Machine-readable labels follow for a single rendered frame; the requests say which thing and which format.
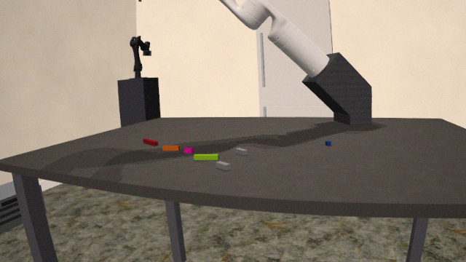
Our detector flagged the dark red rod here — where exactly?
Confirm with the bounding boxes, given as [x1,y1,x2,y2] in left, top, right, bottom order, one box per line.
[143,139,158,146]

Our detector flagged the lime green rod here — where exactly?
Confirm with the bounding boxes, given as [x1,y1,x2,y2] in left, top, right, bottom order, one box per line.
[194,154,219,160]

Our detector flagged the orange rod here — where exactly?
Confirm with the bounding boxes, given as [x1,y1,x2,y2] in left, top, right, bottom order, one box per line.
[162,146,180,151]

